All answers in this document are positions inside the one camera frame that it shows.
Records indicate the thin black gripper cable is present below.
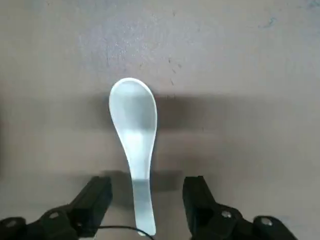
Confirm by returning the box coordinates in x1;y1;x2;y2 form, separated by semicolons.
96;225;141;233

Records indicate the white ceramic soup spoon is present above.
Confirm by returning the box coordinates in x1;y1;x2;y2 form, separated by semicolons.
108;77;158;237

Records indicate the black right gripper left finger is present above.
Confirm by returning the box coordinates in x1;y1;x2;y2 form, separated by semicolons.
0;176;113;240

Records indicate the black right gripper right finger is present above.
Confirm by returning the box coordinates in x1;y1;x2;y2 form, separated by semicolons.
182;175;298;240

